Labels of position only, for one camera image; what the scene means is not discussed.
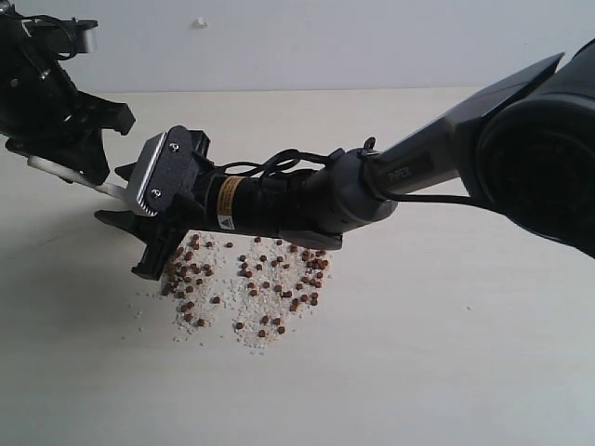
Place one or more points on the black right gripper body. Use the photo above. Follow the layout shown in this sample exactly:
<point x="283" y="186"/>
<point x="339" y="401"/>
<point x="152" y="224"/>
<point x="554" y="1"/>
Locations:
<point x="256" y="202"/>

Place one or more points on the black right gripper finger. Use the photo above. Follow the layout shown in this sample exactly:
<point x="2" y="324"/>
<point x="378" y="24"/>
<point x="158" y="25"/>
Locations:
<point x="126" y="171"/>
<point x="126" y="221"/>

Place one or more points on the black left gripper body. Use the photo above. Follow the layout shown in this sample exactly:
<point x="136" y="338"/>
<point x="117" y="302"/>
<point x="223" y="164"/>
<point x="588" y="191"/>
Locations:
<point x="43" y="113"/>

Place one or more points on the white paint brush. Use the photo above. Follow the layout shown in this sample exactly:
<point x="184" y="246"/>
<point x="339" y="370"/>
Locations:
<point x="71" y="176"/>

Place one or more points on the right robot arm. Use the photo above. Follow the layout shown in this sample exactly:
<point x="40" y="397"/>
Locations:
<point x="523" y="148"/>

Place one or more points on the pile of beans and grains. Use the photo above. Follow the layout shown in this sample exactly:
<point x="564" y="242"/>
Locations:
<point x="233" y="296"/>

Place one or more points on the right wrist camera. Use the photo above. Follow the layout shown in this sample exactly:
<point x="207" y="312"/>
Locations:
<point x="159" y="171"/>

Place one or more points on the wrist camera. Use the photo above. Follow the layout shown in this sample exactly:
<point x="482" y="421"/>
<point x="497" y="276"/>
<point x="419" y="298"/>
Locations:
<point x="64" y="36"/>
<point x="159" y="171"/>

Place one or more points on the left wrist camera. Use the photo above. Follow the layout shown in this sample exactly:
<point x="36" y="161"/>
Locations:
<point x="64" y="36"/>

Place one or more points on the white wall hook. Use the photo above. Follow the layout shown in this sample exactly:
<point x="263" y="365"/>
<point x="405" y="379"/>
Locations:
<point x="200" y="23"/>

